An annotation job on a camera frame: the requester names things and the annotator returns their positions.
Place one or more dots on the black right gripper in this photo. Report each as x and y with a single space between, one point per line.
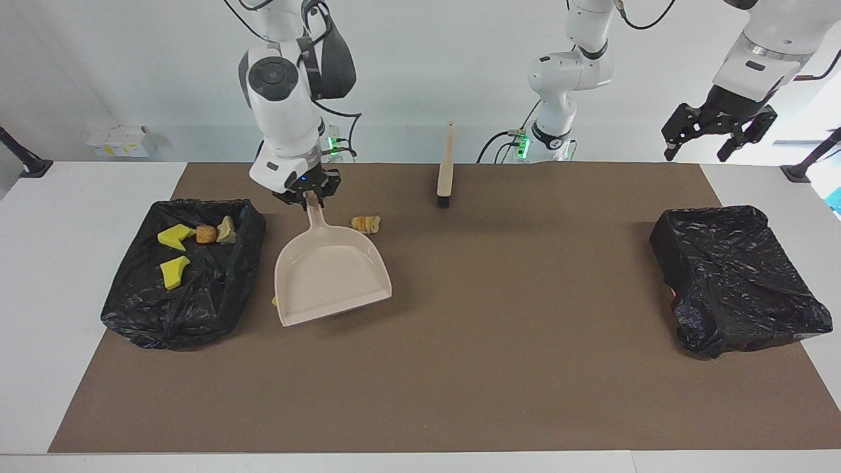
305 182

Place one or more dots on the white wall box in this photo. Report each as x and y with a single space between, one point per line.
118 141

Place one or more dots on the beige brush black bristles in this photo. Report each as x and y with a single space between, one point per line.
445 174

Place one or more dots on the brown bread nugget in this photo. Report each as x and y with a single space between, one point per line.
206 234

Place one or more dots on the striped croissant piece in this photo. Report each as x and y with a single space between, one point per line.
365 225

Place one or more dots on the brown table mat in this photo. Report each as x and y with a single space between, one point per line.
394 407

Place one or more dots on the teal object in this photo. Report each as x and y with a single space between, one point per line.
836 200

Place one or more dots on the black camera stand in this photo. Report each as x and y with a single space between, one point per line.
805 167
26 161

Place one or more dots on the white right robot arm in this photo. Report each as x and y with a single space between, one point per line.
282 118

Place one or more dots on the bin with black bag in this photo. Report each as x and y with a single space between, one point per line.
736 276
197 309

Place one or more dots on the striped bread roll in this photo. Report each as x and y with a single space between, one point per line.
226 231

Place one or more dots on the green lit base module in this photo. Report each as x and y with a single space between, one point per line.
335 146
523 146

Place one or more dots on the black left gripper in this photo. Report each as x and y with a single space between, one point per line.
730 105

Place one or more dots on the beige plastic dustpan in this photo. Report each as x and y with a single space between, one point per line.
328 276

